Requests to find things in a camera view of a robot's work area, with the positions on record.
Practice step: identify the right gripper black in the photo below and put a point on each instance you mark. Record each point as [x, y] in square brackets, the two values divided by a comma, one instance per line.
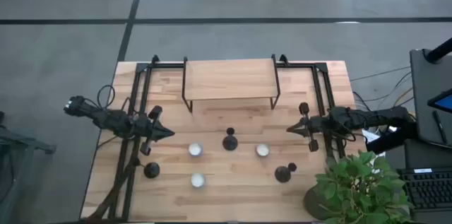
[318, 125]

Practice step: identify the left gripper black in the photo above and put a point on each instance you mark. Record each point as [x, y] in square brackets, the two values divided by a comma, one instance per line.
[145, 128]

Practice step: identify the white patterned tealight holder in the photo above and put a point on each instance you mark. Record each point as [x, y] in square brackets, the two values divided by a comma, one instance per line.
[195, 149]
[262, 150]
[197, 179]

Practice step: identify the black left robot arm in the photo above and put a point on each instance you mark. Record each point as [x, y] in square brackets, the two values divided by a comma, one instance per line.
[109, 119]

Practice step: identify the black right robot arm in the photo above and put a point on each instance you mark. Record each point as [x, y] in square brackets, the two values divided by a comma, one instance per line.
[367, 115]

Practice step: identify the white paper sheet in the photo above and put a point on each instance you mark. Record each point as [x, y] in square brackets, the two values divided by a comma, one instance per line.
[370, 135]

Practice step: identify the potted green plant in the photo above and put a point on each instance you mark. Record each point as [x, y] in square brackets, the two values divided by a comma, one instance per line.
[360, 188]

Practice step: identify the wooden shelf riser black legs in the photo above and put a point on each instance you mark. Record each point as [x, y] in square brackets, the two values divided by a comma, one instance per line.
[229, 79]

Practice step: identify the grey side desk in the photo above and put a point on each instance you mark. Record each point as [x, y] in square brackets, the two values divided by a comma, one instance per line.
[425, 86]

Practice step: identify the black pen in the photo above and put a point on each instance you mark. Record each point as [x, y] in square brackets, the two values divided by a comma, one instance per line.
[439, 122]

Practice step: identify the grey metal cart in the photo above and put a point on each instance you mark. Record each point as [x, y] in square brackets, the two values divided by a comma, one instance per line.
[21, 142]

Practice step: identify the black computer keyboard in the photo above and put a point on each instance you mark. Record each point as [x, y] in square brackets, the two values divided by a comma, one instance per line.
[429, 190]

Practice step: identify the tablet with blue screen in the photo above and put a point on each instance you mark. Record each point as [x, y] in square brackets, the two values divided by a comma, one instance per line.
[443, 102]

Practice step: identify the black stand pole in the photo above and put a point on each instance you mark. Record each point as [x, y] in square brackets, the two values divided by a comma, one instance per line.
[439, 51]

